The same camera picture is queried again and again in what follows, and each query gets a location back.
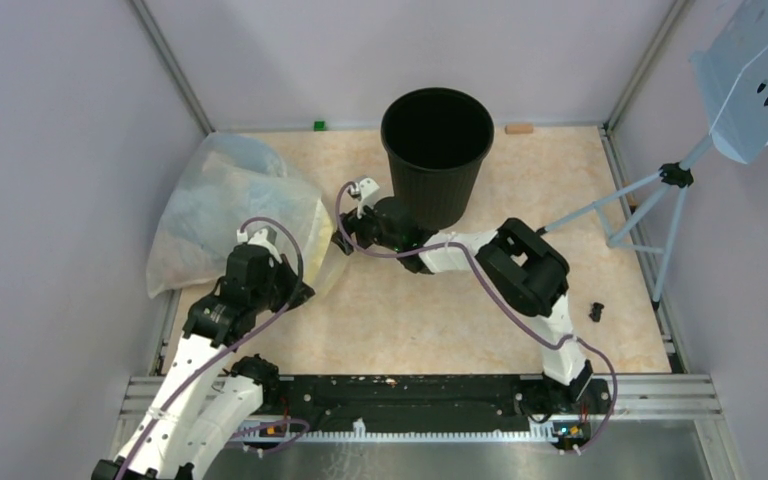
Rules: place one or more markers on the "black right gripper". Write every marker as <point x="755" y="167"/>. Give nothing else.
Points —
<point x="352" y="224"/>

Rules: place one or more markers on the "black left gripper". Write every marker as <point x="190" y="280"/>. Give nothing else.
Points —
<point x="290" y="275"/>

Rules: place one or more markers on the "large translucent yellowish trash bag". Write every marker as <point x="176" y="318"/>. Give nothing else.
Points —
<point x="229" y="179"/>

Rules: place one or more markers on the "black ribbed trash bin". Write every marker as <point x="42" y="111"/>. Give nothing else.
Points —
<point x="436" y="140"/>

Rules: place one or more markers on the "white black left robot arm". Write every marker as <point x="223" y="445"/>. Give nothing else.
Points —
<point x="179" y="436"/>

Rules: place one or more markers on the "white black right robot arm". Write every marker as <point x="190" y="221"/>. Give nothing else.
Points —
<point x="524" y="275"/>

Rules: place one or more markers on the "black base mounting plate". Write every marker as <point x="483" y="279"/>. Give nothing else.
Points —
<point x="430" y="403"/>

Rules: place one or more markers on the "small tan wooden block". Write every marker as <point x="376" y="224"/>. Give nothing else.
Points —
<point x="519" y="128"/>

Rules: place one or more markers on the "small black part on floor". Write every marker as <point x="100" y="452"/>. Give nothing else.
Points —
<point x="596" y="311"/>

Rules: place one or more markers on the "light blue tripod stand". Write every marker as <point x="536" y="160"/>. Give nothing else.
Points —
<point x="676" y="176"/>

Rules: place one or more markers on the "perforated light blue metal panel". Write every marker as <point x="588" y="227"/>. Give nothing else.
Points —
<point x="731" y="73"/>

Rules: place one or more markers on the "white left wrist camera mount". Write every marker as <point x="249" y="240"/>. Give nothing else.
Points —
<point x="264" y="237"/>

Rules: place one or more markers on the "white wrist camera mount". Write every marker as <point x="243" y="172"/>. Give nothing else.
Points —
<point x="366" y="192"/>
<point x="264" y="237"/>

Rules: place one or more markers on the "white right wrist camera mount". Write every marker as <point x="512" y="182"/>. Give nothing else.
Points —
<point x="366" y="192"/>

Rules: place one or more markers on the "white toothed cable rail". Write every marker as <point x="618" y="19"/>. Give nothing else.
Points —
<point x="549" y="432"/>

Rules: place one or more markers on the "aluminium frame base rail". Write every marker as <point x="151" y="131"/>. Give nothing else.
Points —
<point x="642" y="397"/>

